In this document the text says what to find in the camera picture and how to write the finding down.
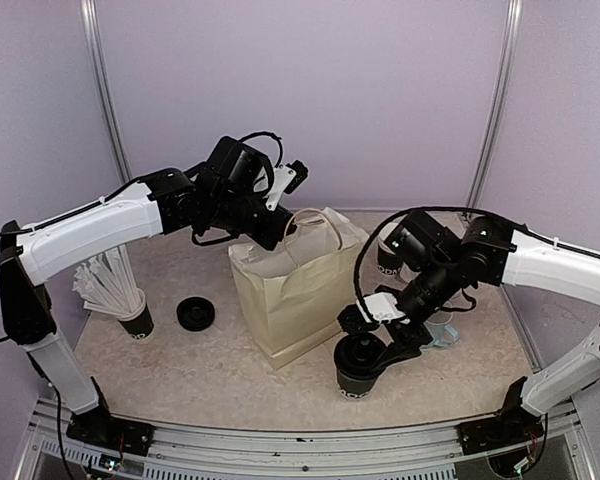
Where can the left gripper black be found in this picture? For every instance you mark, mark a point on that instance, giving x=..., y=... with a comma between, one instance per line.
x=269, y=237

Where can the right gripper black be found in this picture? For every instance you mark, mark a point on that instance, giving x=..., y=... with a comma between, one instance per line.
x=401, y=347

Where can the beige paper bag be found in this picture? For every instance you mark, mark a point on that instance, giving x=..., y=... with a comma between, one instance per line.
x=291, y=296

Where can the stack of paper cups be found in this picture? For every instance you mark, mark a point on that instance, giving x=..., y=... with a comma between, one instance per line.
x=388, y=263

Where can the stack of black lids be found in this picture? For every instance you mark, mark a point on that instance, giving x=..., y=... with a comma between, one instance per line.
x=195, y=313

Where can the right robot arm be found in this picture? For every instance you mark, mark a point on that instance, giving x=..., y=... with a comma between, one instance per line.
x=496, y=251

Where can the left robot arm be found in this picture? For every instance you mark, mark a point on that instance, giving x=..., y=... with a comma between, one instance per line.
x=237, y=189

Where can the light blue ceramic mug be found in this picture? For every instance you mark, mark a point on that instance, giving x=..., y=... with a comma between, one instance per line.
x=444, y=335

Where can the black cup holding straws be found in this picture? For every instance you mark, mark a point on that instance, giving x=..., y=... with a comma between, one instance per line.
x=139, y=323

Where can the bundle of white straws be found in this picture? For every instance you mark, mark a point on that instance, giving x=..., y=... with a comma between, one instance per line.
x=106, y=284

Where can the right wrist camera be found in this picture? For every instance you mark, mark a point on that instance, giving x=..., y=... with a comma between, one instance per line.
x=370, y=313

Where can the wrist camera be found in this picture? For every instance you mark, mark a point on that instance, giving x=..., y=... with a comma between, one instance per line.
x=287, y=178
x=370, y=313

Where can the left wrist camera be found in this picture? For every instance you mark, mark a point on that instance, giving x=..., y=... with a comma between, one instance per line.
x=287, y=178

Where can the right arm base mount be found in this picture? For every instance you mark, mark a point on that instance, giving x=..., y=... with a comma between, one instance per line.
x=510, y=425

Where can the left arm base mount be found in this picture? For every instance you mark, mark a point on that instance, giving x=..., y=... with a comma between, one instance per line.
x=98, y=427

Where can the left aluminium corner post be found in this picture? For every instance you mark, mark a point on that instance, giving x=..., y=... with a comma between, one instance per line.
x=94, y=44

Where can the aluminium corner post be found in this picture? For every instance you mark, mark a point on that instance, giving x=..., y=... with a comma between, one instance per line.
x=94, y=44
x=505, y=67

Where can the aluminium front rail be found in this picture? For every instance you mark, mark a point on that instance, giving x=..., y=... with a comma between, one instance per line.
x=429, y=451

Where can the right aluminium corner post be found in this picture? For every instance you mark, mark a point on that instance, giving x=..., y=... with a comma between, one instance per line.
x=505, y=67

